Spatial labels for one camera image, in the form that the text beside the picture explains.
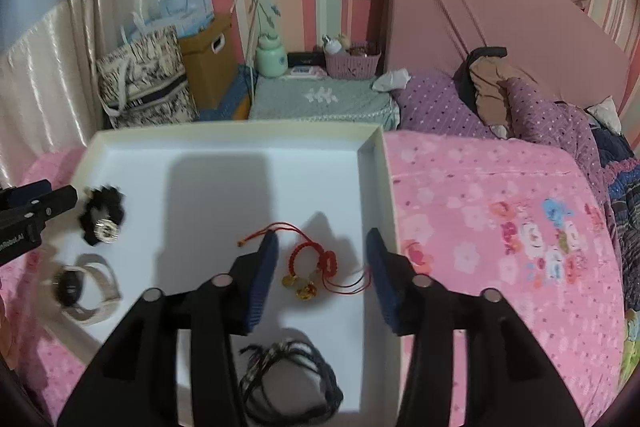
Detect black hair clip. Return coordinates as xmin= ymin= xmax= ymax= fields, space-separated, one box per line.
xmin=239 ymin=339 xmax=345 ymax=423

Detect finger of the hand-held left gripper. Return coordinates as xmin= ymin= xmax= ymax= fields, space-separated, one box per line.
xmin=0 ymin=179 xmax=52 ymax=206
xmin=0 ymin=186 xmax=79 ymax=234

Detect nightstand with green cloth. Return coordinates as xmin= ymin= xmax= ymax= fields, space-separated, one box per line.
xmin=248 ymin=74 xmax=401 ymax=130

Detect brown cardboard box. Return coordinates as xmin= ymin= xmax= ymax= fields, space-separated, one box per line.
xmin=177 ymin=14 xmax=238 ymax=110

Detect pink headboard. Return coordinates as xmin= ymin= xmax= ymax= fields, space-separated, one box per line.
xmin=387 ymin=0 xmax=630 ymax=118

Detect purple dotted quilt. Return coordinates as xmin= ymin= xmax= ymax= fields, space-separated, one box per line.
xmin=392 ymin=69 xmax=608 ymax=188

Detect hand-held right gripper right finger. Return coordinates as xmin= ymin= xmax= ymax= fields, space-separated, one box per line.
xmin=366 ymin=228 xmax=586 ymax=427

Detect black garment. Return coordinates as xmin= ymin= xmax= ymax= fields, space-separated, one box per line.
xmin=459 ymin=47 xmax=508 ymax=108

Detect pink floral bedsheet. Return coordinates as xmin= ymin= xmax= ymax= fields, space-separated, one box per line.
xmin=0 ymin=129 xmax=640 ymax=427

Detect white shallow tray box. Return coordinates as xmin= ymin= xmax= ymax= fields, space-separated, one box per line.
xmin=70 ymin=121 xmax=403 ymax=413

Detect black flower hair scrunchie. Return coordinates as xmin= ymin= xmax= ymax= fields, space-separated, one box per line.
xmin=78 ymin=186 xmax=125 ymax=244

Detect white pillow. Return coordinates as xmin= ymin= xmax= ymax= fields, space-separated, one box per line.
xmin=587 ymin=96 xmax=621 ymax=128

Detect white crumpled tissue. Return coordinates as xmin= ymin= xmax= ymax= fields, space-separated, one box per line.
xmin=372 ymin=68 xmax=412 ymax=92

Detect dark blue patterned blanket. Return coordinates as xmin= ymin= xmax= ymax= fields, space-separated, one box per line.
xmin=592 ymin=127 xmax=640 ymax=308

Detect black rectangular device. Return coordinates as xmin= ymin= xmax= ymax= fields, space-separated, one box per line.
xmin=287 ymin=51 xmax=326 ymax=68

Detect black white patterned tote bag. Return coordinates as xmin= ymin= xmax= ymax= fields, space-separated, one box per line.
xmin=96 ymin=26 xmax=198 ymax=130

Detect white bangle bracelet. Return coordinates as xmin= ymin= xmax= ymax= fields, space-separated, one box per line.
xmin=52 ymin=254 xmax=123 ymax=325

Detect pink woven basket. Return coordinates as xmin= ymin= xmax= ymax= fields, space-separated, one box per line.
xmin=324 ymin=42 xmax=382 ymax=80

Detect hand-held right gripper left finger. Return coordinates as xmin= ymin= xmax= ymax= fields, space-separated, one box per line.
xmin=57 ymin=232 xmax=279 ymax=427

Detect brown garment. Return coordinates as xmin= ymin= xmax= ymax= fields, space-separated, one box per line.
xmin=470 ymin=57 xmax=538 ymax=128

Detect red string bracelet gold charms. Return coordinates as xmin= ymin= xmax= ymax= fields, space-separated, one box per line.
xmin=237 ymin=222 xmax=373 ymax=303

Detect white satin curtain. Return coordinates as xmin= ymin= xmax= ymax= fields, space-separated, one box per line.
xmin=0 ymin=0 xmax=166 ymax=188

